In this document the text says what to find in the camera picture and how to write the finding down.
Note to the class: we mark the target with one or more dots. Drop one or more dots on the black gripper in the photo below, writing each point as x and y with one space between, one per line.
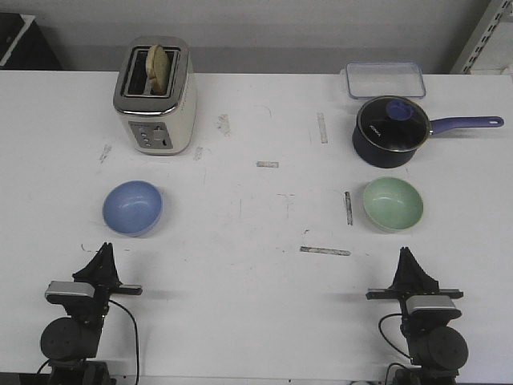
87 303
410 273

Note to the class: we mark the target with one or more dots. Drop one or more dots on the blue bowl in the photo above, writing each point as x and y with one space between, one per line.
133 208

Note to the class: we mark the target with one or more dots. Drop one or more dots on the green bowl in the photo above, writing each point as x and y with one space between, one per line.
392 204

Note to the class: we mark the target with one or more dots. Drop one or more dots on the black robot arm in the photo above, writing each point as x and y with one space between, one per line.
436 351
71 343

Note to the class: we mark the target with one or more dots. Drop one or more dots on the dark blue saucepan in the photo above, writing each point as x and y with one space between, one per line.
387 159

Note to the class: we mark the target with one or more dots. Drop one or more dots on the glass pot lid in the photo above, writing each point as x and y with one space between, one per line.
393 123

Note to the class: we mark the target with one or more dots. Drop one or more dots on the cream two-slot toaster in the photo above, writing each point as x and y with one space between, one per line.
157 124

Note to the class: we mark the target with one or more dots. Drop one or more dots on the clear plastic food container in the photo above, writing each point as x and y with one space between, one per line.
366 80

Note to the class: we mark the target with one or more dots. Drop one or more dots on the toast bread slice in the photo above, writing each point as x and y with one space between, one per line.
158 67

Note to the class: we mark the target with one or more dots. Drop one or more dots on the black box in corner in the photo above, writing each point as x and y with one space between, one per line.
23 45

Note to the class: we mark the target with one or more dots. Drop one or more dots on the white metal shelf rack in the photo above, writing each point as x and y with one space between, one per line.
481 35

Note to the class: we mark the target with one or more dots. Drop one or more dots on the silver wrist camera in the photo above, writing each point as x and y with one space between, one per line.
434 306
59 292

